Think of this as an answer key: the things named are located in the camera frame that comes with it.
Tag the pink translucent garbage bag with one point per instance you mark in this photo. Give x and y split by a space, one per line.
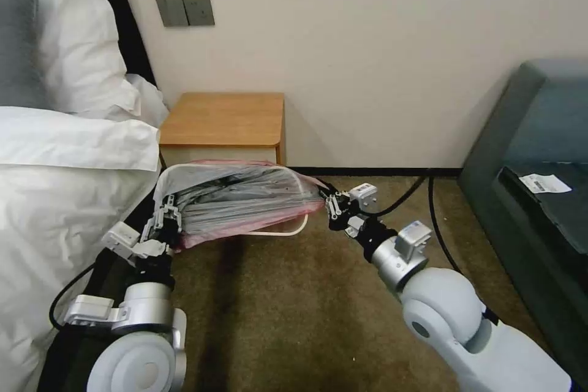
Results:
248 199

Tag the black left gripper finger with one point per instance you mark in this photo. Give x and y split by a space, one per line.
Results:
161 216
151 248

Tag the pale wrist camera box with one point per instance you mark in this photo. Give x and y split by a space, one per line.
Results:
363 193
120 238

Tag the wooden nightstand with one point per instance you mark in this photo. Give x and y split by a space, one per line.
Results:
225 121

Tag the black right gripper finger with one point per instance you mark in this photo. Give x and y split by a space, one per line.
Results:
336 197
335 219

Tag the white flanged pillow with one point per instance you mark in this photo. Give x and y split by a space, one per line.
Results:
69 134

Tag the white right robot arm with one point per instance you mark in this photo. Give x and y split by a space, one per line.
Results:
441 314

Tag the grey pillow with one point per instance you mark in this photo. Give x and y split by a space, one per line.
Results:
18 38

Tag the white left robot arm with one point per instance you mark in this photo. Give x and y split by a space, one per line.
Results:
138 360

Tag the white duvet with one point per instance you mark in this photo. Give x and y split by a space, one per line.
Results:
50 236

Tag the black headboard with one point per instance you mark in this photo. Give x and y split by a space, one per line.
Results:
131 38

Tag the dark green sofa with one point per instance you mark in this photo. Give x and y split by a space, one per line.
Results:
519 125

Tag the grey wall socket panel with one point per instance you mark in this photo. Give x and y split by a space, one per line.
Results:
199 9

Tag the white paper label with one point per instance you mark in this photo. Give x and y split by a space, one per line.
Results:
546 183

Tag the grey wall switch panel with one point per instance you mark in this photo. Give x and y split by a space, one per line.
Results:
170 10

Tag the large white pillow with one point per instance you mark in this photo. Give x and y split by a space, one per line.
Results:
78 29

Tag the white plastic trash can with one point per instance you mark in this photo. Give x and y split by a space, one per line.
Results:
167 180

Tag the black flat box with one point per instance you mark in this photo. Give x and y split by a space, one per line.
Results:
546 222

